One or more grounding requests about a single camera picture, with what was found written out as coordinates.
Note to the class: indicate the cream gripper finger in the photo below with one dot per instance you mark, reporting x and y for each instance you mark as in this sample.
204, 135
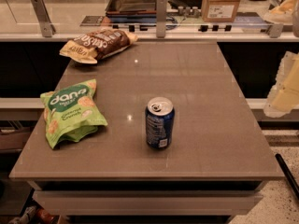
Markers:
284, 94
282, 13

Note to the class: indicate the blue pepsi can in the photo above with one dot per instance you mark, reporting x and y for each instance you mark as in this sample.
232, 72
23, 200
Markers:
160, 115

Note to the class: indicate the brown chip bag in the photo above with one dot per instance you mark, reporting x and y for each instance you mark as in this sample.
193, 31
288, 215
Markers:
95, 46

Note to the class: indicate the green dang chip bag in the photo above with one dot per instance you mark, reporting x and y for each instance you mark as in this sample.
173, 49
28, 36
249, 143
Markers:
71, 113

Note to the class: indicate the cardboard box with label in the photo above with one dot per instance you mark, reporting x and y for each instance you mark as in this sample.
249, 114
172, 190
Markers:
219, 10

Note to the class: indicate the black pole on floor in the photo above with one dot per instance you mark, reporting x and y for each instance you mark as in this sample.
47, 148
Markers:
288, 174

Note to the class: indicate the orange framed tablet display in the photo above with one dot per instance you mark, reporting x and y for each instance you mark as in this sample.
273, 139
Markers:
131, 7

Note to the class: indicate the white table drawer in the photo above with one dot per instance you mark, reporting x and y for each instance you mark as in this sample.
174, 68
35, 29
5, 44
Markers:
147, 203

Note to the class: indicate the right metal glass bracket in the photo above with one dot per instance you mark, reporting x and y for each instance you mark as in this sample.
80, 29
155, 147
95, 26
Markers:
275, 30

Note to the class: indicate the metal glass bracket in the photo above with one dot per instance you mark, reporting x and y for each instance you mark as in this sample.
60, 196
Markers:
161, 6
46, 26
275, 30

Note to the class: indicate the middle metal glass bracket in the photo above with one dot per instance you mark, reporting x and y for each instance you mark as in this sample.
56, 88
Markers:
161, 6

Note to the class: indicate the left metal glass bracket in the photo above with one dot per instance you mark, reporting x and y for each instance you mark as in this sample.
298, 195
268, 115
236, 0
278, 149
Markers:
46, 26

